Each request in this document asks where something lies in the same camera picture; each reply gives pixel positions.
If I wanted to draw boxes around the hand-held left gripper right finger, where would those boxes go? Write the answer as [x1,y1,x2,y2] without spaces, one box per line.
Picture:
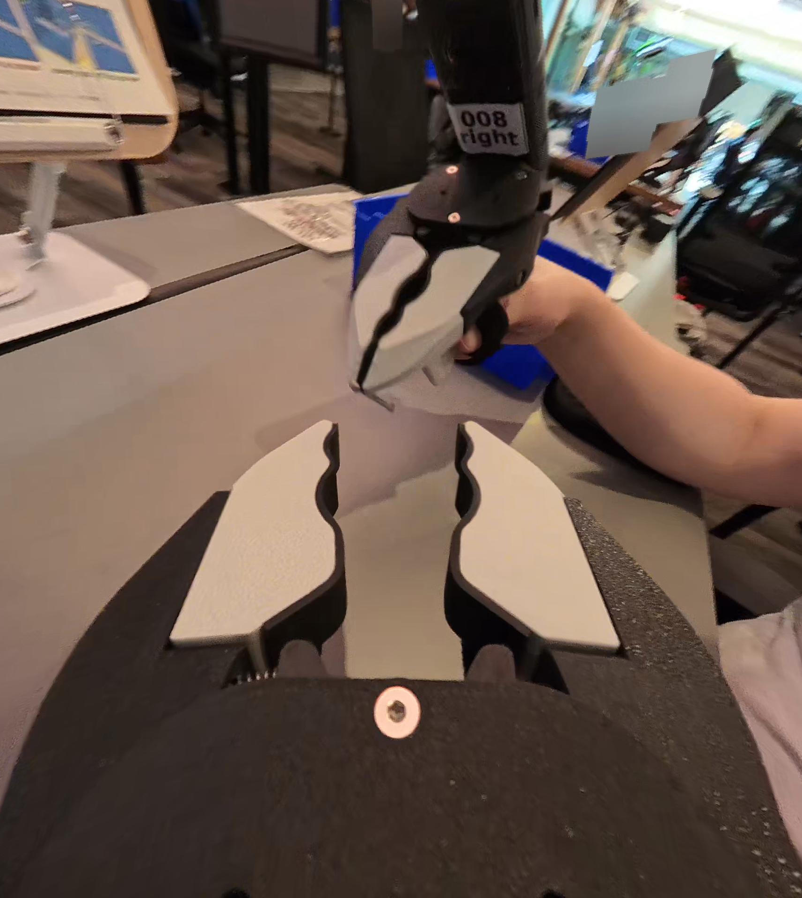
[445,420,621,676]

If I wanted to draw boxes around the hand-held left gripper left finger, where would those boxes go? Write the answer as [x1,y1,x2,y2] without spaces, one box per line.
[169,420,347,676]

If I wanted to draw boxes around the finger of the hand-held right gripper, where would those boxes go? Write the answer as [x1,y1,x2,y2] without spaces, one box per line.
[361,247,503,411]
[348,235,437,390]

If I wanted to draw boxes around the person's right forearm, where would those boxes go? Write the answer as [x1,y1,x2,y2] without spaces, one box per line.
[555,281,802,516]

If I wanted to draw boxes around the person's right hand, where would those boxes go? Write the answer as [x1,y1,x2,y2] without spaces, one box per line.
[456,258,604,357]

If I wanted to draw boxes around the printed paper sheet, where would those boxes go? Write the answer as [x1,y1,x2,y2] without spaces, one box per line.
[236,191,363,255]

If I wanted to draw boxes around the blue plastic bin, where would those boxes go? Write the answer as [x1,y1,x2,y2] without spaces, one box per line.
[352,195,616,390]

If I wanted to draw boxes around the black wrist rest pad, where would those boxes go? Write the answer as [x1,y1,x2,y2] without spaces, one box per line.
[543,379,704,488]

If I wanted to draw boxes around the tilted board on stand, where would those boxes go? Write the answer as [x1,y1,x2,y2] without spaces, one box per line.
[554,118,705,224]

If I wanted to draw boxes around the black framed easel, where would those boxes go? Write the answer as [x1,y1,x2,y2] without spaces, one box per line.
[217,0,337,197]

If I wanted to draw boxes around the white board stand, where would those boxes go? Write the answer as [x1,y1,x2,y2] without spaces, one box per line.
[0,161,153,362]

